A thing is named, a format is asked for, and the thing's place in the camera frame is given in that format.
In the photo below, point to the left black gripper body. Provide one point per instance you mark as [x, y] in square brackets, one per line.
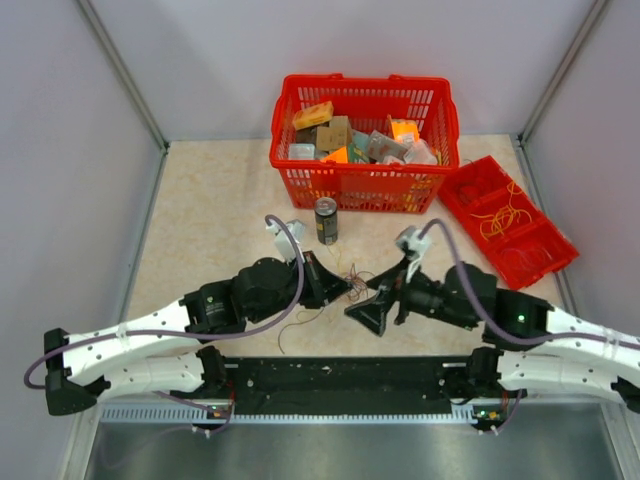
[313, 295]

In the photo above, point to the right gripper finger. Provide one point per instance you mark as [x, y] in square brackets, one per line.
[372, 312]
[400, 275]

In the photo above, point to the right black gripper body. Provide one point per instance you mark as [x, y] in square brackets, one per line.
[424, 298]

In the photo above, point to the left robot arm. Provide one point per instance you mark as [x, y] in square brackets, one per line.
[169, 349]

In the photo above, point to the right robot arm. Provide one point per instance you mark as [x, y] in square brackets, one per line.
[529, 343]

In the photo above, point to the black drink can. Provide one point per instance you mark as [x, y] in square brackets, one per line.
[326, 220]

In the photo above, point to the red compartment tray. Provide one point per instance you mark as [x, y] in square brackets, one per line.
[518, 239]

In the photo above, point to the grey printed packet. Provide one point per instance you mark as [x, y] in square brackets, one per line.
[379, 146]

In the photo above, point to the orange triangular pack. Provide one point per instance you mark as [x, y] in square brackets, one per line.
[339, 156]

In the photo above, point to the red plastic shopping basket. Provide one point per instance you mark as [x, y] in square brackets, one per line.
[369, 103]

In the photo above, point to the clear plastic pack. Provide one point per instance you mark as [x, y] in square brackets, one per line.
[301, 151]

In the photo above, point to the orange glowing box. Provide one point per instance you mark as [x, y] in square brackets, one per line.
[403, 131]

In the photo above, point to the brown cardboard box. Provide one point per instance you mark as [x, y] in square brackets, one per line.
[335, 135]

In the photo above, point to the yellow snack box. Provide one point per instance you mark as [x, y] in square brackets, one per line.
[313, 115]

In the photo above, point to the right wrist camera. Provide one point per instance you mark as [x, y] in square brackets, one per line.
[414, 245]

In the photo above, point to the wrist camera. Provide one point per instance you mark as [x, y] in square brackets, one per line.
[414, 245]
[285, 243]

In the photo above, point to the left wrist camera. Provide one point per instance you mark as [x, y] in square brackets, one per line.
[285, 243]

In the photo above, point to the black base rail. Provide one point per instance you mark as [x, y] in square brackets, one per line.
[349, 385]

